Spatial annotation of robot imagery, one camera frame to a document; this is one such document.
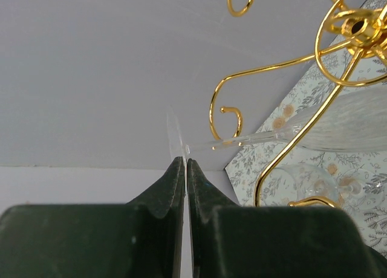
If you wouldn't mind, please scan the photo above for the clear wine glass front left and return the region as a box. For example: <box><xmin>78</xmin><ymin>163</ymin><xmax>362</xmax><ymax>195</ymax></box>
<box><xmin>337</xmin><ymin>169</ymin><xmax>386</xmax><ymax>212</ymax></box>

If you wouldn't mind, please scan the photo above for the floral patterned table mat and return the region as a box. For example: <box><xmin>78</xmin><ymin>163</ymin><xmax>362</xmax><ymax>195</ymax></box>
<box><xmin>226</xmin><ymin>0</ymin><xmax>386</xmax><ymax>255</ymax></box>

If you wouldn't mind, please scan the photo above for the ribbed clear wine glass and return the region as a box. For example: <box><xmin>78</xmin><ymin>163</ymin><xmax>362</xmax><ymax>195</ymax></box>
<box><xmin>167</xmin><ymin>85</ymin><xmax>386</xmax><ymax>157</ymax></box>

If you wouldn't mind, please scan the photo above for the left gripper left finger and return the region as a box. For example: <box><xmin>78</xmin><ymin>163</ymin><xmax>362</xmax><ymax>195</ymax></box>
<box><xmin>1</xmin><ymin>157</ymin><xmax>185</xmax><ymax>277</ymax></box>

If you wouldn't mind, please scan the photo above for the clear wine glass back left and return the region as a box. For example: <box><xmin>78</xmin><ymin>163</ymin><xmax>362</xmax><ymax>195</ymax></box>
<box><xmin>261</xmin><ymin>163</ymin><xmax>339</xmax><ymax>206</ymax></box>

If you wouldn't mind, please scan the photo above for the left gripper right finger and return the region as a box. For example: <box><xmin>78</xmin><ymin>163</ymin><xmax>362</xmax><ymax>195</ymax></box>
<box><xmin>187</xmin><ymin>159</ymin><xmax>386</xmax><ymax>277</ymax></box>

